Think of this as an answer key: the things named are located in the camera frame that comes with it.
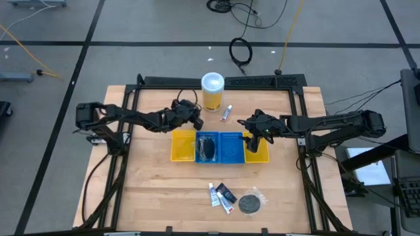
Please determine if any blue slotted plastic basket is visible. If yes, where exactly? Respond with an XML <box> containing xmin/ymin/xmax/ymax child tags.
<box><xmin>195</xmin><ymin>130</ymin><xmax>221</xmax><ymax>165</ymax></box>
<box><xmin>219</xmin><ymin>131</ymin><xmax>245</xmax><ymax>165</ymax></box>

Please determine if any grey monitor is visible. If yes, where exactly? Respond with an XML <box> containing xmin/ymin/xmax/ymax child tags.
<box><xmin>399</xmin><ymin>68</ymin><xmax>420</xmax><ymax>155</ymax></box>

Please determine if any black coiled floor cable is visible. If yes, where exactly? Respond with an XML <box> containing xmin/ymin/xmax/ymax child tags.
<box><xmin>228</xmin><ymin>37</ymin><xmax>254</xmax><ymax>75</ymax></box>

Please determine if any white floor cable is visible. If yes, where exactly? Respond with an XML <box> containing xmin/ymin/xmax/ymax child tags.
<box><xmin>0</xmin><ymin>5</ymin><xmax>55</xmax><ymax>33</ymax></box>

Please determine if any yellow slotted plastic basket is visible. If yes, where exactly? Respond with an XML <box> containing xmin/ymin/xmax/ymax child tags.
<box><xmin>243</xmin><ymin>130</ymin><xmax>270</xmax><ymax>164</ymax></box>
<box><xmin>170</xmin><ymin>129</ymin><xmax>197</xmax><ymax>163</ymax></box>

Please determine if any black tube red print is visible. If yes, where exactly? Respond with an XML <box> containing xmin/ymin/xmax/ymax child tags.
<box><xmin>215</xmin><ymin>182</ymin><xmax>238</xmax><ymax>204</ymax></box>

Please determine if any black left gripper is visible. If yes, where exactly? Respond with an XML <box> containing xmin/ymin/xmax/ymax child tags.
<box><xmin>163</xmin><ymin>105</ymin><xmax>205</xmax><ymax>132</ymax></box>

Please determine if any grey desk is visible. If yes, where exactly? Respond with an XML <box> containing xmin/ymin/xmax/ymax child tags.
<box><xmin>390</xmin><ymin>149</ymin><xmax>420</xmax><ymax>235</ymax></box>

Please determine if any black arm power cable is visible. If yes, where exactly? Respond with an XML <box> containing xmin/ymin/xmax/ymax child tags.
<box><xmin>80</xmin><ymin>152</ymin><xmax>111</xmax><ymax>224</ymax></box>

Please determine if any black caster base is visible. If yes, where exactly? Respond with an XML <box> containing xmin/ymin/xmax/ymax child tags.
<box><xmin>0</xmin><ymin>100</ymin><xmax>14</xmax><ymax>119</ymax></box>

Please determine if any white and blue tube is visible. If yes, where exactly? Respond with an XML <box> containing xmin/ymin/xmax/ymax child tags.
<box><xmin>215</xmin><ymin>191</ymin><xmax>236</xmax><ymax>215</ymax></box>

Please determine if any black metal strut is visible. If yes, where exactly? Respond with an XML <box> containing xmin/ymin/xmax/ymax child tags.
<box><xmin>341</xmin><ymin>133</ymin><xmax>411</xmax><ymax>172</ymax></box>

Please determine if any white flat panel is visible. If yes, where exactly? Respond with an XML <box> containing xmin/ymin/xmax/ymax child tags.
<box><xmin>346</xmin><ymin>147</ymin><xmax>383</xmax><ymax>187</ymax></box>

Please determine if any yellow floor cable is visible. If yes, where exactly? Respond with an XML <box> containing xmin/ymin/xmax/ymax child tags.
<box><xmin>0</xmin><ymin>24</ymin><xmax>63</xmax><ymax>81</ymax></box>
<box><xmin>278</xmin><ymin>0</ymin><xmax>305</xmax><ymax>71</ymax></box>

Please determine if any yellow wipes canister white lid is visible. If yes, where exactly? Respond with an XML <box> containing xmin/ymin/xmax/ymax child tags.
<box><xmin>200</xmin><ymin>71</ymin><xmax>226</xmax><ymax>113</ymax></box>

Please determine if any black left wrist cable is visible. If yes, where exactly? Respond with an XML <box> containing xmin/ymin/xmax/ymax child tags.
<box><xmin>176</xmin><ymin>88</ymin><xmax>200</xmax><ymax>108</ymax></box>

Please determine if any black perforated plate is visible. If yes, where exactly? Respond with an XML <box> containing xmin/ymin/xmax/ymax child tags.
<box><xmin>226</xmin><ymin>74</ymin><xmax>308</xmax><ymax>88</ymax></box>

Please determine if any black floor cable bundle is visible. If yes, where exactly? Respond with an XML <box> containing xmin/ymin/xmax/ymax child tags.
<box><xmin>205</xmin><ymin>0</ymin><xmax>289</xmax><ymax>30</ymax></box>

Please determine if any grey stand base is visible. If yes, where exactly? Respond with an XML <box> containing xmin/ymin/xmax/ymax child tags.
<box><xmin>0</xmin><ymin>72</ymin><xmax>35</xmax><ymax>83</ymax></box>
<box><xmin>7</xmin><ymin>0</ymin><xmax>68</xmax><ymax>8</ymax></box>

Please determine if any black aluminium table frame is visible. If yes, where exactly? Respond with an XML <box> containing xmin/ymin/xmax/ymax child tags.
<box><xmin>78</xmin><ymin>73</ymin><xmax>354</xmax><ymax>236</ymax></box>

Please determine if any black keyboard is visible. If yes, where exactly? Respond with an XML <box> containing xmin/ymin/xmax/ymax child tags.
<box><xmin>395</xmin><ymin>178</ymin><xmax>420</xmax><ymax>220</ymax></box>

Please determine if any white toothpaste tube red mark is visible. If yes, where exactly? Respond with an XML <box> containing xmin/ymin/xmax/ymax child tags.
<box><xmin>220</xmin><ymin>104</ymin><xmax>234</xmax><ymax>122</ymax></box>

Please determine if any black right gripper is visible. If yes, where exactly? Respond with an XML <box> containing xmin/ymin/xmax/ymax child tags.
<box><xmin>237</xmin><ymin>110</ymin><xmax>285</xmax><ymax>154</ymax></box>

